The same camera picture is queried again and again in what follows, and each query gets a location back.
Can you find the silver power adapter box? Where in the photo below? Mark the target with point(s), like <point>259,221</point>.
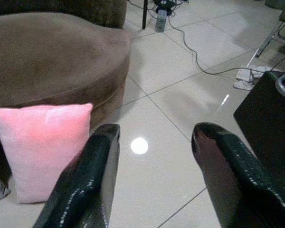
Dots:
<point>161,21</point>

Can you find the crumpled grey cloth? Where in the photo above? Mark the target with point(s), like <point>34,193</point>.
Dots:
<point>249,77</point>

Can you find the dark table leg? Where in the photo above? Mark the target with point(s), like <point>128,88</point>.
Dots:
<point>145,13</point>

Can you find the pink square pillow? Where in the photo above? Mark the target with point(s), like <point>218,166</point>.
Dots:
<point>41,149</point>

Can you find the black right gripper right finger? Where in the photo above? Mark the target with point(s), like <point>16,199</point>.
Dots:
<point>240,180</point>

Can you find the brown suede sofa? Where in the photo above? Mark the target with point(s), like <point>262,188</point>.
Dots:
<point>57,59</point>

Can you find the chrome chair frame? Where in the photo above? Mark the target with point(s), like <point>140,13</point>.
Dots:
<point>276,31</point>

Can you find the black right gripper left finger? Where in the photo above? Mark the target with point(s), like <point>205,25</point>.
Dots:
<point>85,180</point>

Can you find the black box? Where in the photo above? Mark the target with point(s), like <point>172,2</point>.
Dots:
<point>268,128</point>

